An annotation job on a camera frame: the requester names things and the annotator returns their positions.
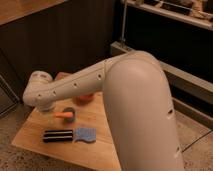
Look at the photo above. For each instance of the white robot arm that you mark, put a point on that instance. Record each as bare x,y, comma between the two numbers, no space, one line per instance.
137,102

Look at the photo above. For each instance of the dark ceramic cup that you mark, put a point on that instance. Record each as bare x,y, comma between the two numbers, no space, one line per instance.
70,109

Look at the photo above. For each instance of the orange bowl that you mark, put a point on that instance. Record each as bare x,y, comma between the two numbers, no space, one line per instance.
84,99

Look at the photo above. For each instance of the blue cloth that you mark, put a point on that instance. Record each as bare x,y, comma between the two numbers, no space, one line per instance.
84,134

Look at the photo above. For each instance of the wooden board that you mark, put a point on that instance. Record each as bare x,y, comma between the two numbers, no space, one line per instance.
99,155

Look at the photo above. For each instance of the black striped block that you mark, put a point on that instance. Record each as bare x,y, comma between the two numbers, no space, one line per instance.
57,136

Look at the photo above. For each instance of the metal shelf frame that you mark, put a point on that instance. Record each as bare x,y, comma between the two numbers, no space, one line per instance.
186,52

